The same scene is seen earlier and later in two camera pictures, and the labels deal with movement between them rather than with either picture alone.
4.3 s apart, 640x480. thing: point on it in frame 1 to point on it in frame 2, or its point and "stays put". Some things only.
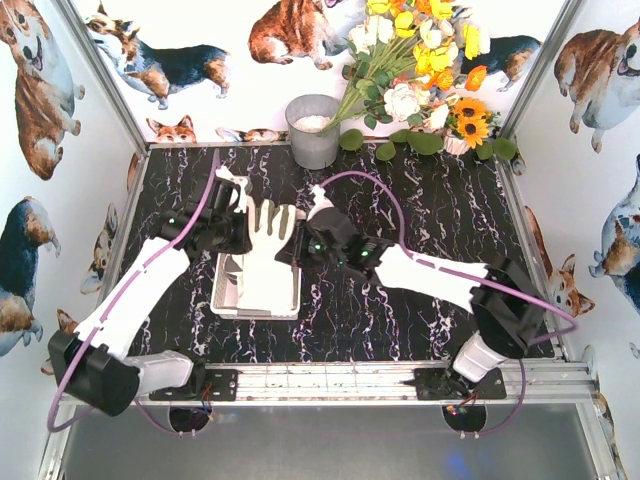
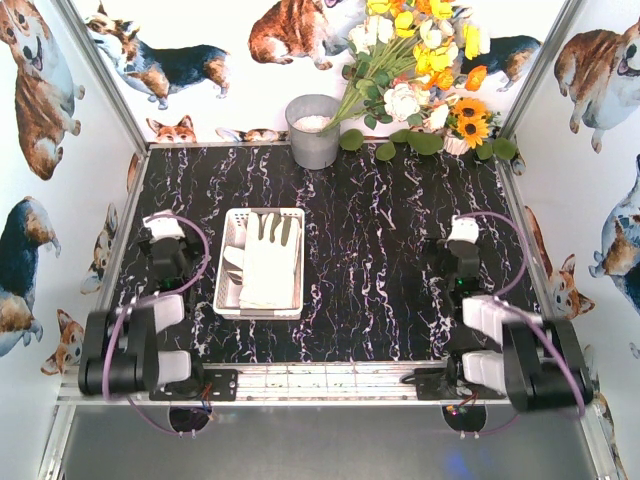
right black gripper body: x=297 y=245 to x=442 y=250
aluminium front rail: x=394 y=385 stays put
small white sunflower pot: x=455 y=146 stays put
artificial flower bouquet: x=410 y=60 stays put
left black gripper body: x=239 y=232 to x=151 y=239
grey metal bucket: x=313 y=147 stays put
